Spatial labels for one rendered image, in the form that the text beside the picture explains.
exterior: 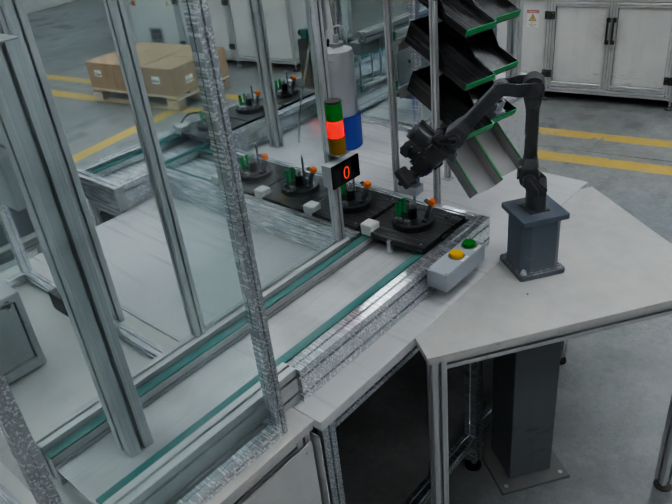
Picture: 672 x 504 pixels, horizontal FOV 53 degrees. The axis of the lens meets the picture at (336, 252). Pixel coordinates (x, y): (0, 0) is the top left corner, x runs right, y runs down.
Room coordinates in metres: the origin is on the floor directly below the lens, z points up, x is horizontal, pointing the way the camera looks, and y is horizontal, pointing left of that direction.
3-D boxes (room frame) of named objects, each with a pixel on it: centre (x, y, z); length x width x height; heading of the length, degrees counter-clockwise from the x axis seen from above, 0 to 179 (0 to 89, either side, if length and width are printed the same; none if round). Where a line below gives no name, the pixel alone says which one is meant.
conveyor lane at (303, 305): (1.68, -0.03, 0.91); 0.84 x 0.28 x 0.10; 136
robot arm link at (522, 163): (1.73, -0.57, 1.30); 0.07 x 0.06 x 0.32; 163
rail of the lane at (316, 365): (1.58, -0.17, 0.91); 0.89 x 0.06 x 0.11; 136
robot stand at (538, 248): (1.73, -0.59, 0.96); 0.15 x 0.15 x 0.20; 10
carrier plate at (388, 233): (1.88, -0.25, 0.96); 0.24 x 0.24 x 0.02; 46
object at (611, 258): (1.77, -0.58, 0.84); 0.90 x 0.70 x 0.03; 100
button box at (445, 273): (1.67, -0.35, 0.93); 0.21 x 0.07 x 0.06; 136
